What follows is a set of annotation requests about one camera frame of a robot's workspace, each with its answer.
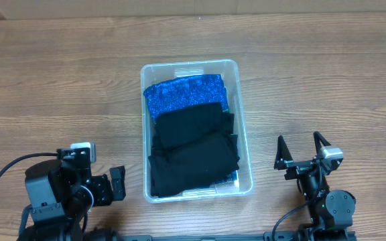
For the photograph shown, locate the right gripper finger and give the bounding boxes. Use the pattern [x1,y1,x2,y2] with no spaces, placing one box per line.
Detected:
[275,135,293,163]
[313,131,330,156]

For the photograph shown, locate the blue jeans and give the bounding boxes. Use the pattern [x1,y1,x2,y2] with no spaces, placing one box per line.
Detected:
[213,171,239,185]

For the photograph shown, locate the small black cloth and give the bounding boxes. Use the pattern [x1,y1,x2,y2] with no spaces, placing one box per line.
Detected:
[153,102,227,149]

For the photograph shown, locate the sparkly blue cloth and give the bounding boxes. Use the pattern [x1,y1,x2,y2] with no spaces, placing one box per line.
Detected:
[143,74,229,122]

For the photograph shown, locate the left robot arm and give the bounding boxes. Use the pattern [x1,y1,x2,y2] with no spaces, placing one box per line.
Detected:
[18,159,126,241]

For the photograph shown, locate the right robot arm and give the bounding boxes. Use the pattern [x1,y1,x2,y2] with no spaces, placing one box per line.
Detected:
[263,131,357,240]

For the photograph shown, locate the clear plastic container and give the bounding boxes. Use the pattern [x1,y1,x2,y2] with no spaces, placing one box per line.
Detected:
[141,59,254,204]

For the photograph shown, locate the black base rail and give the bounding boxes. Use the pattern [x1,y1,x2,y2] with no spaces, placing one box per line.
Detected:
[82,228,307,241]

